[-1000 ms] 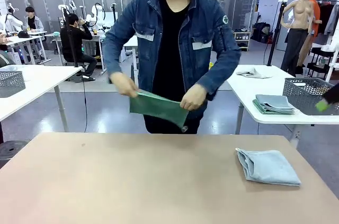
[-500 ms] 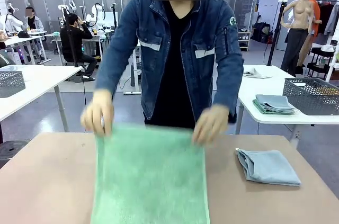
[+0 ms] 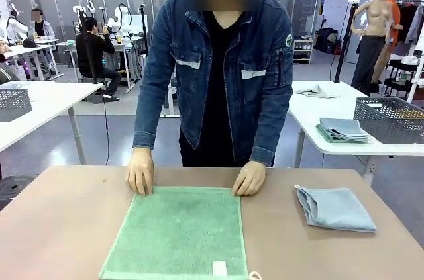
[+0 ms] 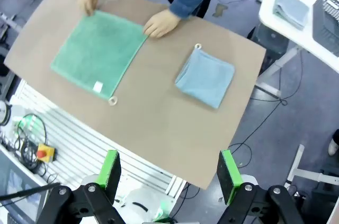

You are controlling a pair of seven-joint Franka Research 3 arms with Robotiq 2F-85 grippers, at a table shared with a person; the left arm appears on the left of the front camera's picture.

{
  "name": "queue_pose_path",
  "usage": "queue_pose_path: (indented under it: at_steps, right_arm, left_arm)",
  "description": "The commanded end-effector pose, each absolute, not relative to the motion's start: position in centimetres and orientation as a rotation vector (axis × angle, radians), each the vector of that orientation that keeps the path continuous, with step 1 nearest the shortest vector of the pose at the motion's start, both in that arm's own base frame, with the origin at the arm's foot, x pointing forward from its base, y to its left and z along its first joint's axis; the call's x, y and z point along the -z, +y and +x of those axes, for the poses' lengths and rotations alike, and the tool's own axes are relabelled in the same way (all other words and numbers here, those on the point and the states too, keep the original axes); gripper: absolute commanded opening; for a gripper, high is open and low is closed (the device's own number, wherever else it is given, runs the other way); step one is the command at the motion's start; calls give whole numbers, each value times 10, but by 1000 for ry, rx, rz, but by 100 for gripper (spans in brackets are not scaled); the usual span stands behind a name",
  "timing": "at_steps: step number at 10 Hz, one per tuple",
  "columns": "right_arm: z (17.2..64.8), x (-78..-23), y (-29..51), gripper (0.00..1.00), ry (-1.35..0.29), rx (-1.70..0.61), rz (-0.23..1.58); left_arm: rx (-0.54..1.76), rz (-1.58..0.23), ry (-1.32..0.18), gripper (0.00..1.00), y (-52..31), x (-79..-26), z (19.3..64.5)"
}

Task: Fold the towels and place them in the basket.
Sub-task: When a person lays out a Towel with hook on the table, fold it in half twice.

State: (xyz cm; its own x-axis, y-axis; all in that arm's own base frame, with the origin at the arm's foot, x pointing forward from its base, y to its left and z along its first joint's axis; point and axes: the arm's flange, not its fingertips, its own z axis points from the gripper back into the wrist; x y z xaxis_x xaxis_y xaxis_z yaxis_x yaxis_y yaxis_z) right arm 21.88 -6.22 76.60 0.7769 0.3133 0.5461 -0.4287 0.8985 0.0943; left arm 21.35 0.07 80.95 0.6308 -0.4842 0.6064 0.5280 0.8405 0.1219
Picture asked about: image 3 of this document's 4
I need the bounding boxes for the person's left hand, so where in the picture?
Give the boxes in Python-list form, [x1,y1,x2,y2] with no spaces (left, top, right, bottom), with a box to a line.
[231,160,267,197]

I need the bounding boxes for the person's right hand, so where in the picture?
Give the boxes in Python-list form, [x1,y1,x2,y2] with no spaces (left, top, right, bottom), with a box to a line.
[125,146,156,197]

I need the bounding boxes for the green terry towel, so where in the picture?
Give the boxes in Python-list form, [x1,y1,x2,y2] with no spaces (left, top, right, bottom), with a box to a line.
[98,186,262,280]

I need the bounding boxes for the stack of towels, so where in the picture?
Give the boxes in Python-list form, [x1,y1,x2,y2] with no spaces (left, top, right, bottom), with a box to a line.
[315,124,372,144]

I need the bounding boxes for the light blue towel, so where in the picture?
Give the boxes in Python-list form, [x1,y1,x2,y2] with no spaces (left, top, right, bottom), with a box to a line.
[293,184,378,234]
[319,117,370,138]

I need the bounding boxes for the person's left forearm denim sleeve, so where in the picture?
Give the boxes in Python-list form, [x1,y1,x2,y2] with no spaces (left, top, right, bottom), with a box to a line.
[250,87,294,167]

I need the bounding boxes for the person's right forearm denim sleeve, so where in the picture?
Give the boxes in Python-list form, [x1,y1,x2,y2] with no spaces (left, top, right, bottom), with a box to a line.
[133,77,166,150]

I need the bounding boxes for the grey perforated plastic basket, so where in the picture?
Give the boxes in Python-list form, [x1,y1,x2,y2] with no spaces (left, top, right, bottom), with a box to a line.
[0,88,33,123]
[353,97,424,145]

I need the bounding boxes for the white table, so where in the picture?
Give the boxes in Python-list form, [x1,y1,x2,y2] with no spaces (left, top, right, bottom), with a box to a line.
[0,80,104,165]
[287,80,424,178]

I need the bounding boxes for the beige towel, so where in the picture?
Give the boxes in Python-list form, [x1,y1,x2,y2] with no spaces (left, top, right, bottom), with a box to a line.
[295,84,342,99]

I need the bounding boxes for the person in denim jacket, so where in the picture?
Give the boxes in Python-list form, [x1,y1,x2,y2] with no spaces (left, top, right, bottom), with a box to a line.
[133,0,295,170]

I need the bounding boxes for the grey workbench desk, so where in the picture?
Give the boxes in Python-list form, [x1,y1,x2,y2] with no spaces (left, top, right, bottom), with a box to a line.
[109,35,143,94]

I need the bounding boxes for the dark grey floor plate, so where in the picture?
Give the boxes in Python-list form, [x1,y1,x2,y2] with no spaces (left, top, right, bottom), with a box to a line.
[0,175,36,211]

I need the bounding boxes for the person in black clothes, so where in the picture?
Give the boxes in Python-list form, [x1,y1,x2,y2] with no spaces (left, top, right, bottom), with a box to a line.
[75,17,123,102]

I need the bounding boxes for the white shoe rack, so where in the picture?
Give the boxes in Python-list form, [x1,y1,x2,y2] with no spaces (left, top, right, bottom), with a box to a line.
[293,38,315,65]

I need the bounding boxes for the black bags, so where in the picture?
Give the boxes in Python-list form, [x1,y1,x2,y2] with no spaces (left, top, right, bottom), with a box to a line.
[314,27,342,55]

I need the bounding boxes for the black stand with white head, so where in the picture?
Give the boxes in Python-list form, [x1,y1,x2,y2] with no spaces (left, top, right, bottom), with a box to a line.
[334,0,361,82]

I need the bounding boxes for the dark olive garment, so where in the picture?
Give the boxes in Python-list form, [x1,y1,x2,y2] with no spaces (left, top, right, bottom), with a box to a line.
[0,61,21,84]

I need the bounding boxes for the white desk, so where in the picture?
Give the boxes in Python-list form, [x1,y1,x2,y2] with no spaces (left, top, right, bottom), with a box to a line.
[0,38,64,81]

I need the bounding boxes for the person in grey jacket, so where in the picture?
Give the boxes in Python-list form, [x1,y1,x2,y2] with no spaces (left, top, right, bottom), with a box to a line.
[30,8,56,42]

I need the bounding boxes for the black shelf cart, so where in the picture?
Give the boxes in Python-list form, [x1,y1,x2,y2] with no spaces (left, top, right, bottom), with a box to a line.
[380,58,424,99]

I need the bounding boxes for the bare mannequin with grey trousers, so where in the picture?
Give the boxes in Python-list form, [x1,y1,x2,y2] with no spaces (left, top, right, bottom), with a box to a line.
[350,0,396,95]

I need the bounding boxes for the mannequin with orange shirt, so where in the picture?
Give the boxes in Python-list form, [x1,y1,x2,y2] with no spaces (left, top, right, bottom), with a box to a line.
[372,0,403,84]

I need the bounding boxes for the dark clothes on rack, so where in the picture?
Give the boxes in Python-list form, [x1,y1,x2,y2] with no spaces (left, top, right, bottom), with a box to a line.
[396,0,424,46]

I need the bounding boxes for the thin black hanging cable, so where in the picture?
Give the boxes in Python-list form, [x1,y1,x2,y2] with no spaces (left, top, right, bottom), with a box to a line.
[101,83,111,165]

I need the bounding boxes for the black camera stand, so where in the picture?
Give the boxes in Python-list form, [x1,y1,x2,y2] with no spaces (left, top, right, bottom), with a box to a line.
[138,4,152,58]

